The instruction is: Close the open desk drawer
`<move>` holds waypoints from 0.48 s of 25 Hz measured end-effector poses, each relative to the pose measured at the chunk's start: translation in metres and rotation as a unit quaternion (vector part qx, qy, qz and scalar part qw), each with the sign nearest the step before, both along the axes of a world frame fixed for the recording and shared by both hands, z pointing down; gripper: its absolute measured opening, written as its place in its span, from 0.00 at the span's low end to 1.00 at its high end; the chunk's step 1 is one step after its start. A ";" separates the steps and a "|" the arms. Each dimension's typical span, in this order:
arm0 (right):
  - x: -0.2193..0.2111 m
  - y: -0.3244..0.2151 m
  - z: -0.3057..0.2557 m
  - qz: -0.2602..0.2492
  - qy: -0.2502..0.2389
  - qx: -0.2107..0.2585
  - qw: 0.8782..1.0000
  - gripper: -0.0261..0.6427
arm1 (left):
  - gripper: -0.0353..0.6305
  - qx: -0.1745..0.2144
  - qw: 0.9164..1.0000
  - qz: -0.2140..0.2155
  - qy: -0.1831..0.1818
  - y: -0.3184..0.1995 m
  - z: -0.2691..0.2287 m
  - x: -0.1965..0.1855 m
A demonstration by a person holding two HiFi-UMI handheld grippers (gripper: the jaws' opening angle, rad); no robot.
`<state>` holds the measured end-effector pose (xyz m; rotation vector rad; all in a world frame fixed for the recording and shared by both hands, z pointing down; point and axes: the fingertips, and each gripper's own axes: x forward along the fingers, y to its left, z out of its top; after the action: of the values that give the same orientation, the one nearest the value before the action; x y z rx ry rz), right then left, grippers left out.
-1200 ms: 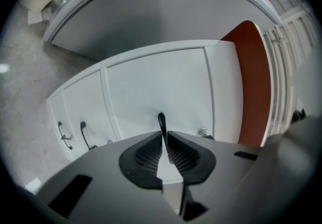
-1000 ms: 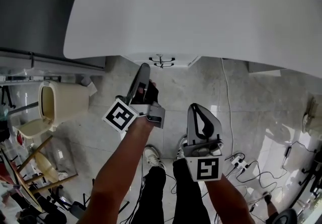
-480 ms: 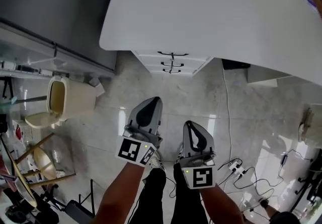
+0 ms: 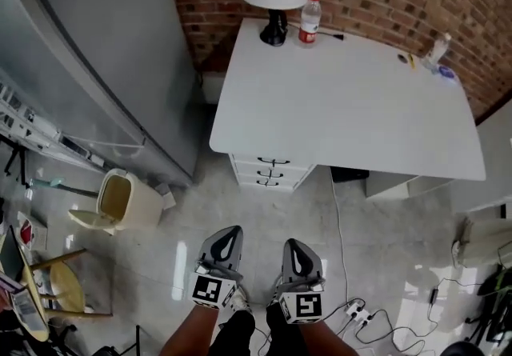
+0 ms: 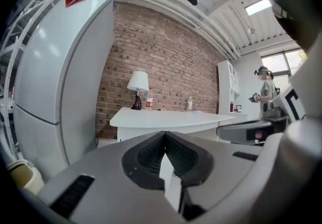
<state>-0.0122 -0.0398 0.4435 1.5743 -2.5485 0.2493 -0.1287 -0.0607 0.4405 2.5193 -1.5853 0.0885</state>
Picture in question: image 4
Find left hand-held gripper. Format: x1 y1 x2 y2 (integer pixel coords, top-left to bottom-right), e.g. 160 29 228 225
187 224 245 311

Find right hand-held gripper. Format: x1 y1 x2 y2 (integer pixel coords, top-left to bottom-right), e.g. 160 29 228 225
275 238 326 326

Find white desk drawer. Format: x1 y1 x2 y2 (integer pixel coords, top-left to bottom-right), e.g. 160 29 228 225
230 152 316 170
234 164 311 182
236 174 303 192

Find person's left forearm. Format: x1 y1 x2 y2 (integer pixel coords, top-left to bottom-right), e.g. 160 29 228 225
158 304 221 356

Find person's right forearm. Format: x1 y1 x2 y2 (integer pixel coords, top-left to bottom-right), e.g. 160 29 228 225
307 316 361 356

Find white desk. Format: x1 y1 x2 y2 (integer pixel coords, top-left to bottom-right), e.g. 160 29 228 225
209 17 487 200

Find white power strip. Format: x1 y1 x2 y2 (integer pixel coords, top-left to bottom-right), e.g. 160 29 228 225
344 298 373 326

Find person's black trousers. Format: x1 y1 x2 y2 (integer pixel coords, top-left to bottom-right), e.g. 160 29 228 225
207 302 321 356

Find white crumpled paper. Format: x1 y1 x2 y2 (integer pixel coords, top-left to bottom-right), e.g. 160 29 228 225
154 182 177 210

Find cream trash bin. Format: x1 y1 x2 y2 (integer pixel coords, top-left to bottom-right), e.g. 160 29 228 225
67 168 166 236

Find round yellow wooden table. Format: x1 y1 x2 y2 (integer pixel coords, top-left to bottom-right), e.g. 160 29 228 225
0 226 51 343
30 248 115 319

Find teal dustpan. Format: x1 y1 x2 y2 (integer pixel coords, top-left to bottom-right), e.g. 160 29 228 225
30 176 101 198

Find red white paper sheet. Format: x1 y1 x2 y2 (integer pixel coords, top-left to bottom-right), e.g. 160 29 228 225
16 210 50 251

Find black laptop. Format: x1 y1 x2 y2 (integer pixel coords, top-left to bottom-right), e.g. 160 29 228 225
0 226 25 282

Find black pole stand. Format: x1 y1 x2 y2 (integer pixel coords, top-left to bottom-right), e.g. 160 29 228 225
3 144 31 187

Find white shelving rack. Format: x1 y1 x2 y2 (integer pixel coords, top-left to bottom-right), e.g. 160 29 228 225
0 74 107 171

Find grey refrigerator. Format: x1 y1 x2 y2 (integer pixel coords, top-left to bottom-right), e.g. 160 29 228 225
0 0 198 190

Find blue printed plastic wrapper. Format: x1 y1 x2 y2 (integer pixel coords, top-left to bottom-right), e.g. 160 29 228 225
431 64 459 82

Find red label water bottle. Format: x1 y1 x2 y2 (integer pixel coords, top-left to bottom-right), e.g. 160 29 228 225
298 0 323 46

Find clear plastic bottle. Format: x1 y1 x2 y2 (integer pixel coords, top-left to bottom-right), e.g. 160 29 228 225
423 32 453 67

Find white cable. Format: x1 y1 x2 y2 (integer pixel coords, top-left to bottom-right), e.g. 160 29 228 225
330 170 350 302

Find black power adapter cable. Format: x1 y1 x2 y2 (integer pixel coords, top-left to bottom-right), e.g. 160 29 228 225
355 276 485 351

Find black metal frame stand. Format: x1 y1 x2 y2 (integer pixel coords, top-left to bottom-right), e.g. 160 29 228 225
466 262 512 347

